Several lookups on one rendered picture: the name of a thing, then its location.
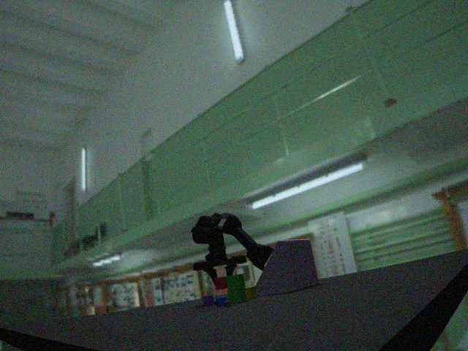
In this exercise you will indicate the purple block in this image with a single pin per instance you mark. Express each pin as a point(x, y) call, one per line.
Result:
point(208, 300)

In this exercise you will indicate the blue block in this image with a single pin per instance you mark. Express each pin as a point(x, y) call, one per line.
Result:
point(220, 301)

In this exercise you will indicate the green block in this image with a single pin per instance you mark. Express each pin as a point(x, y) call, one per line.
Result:
point(235, 281)
point(236, 295)

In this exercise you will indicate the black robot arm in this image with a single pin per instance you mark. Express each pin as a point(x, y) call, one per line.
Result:
point(206, 231)

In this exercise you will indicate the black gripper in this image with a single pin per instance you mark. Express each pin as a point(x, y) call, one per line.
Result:
point(231, 263)

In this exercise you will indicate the red block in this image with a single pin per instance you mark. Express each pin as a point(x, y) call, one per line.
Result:
point(220, 283)

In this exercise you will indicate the yellow block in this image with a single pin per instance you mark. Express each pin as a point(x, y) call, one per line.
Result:
point(250, 292)

